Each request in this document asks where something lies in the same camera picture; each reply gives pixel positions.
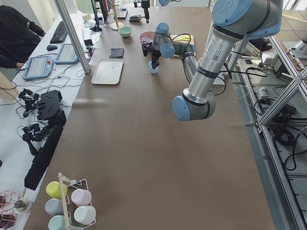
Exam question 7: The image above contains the black keyboard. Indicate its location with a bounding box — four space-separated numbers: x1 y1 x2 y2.
50 21 68 44

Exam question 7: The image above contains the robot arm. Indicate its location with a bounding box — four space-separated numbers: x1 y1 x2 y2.
150 0 283 121
134 0 172 23

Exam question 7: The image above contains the white wire cup rack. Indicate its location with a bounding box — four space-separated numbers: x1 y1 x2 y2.
58 173 96 230

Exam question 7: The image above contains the beige plastic tray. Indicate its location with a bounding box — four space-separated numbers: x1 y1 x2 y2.
91 58 123 85

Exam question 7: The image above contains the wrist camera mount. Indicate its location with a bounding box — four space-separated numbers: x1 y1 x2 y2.
142 42 154 57
133 0 142 8

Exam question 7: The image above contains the wooden cutting board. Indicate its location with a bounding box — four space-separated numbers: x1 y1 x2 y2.
170 34 196 57

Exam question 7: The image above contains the aluminium frame post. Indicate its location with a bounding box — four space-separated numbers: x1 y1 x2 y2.
54 0 90 74

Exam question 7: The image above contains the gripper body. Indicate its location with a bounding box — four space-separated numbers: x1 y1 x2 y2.
141 0 150 12
151 47 161 63

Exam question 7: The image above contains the pink bowl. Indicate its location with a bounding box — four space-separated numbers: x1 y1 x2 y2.
139 31 155 45

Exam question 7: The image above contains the pink cup in rack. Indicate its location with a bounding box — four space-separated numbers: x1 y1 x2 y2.
71 189 92 207

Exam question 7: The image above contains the person in black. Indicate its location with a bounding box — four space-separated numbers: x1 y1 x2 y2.
0 5 46 69

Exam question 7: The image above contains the beige cup with tools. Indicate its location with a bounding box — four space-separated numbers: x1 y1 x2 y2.
14 197 32 214

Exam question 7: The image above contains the white cup in rack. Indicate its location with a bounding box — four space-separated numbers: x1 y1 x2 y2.
74 206 96 225

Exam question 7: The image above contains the lemon slice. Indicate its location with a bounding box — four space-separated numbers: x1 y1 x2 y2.
181 35 191 41

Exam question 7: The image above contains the dark grey folded cloth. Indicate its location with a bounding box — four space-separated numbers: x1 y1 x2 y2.
109 48 124 58

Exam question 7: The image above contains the yellow cup in rack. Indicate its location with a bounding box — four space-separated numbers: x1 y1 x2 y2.
46 181 62 199

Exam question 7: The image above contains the black computer mouse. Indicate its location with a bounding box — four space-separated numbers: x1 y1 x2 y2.
46 44 58 51

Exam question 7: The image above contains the mint cup in rack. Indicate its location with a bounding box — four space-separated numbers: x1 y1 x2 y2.
48 215 66 230

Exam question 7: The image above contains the grey cup in rack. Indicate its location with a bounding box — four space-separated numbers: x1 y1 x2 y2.
45 198 64 217

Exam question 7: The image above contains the blue teach pendant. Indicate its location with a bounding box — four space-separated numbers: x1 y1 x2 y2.
23 55 54 81
54 44 79 65

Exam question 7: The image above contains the mint green bowl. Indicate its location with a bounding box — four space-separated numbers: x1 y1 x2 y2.
118 26 132 38

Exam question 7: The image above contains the pile of clear ice cubes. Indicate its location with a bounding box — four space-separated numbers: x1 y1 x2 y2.
140 33 154 43

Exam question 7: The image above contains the wooden cup tree stand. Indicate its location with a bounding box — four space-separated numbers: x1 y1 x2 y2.
109 0 124 31

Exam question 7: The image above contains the blue plastic cup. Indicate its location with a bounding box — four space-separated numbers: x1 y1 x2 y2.
148 61 159 74

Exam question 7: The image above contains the metal ice scoop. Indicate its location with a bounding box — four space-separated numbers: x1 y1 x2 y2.
129 14 145 23

